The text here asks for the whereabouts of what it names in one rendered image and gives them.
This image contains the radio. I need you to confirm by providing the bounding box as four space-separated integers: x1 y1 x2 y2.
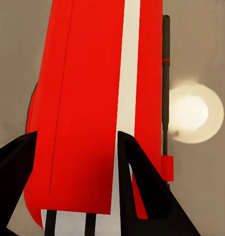
23 0 174 236

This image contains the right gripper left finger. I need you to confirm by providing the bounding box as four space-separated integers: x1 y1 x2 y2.
0 131 37 236

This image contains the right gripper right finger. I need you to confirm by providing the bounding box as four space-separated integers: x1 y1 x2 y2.
117 131 201 236

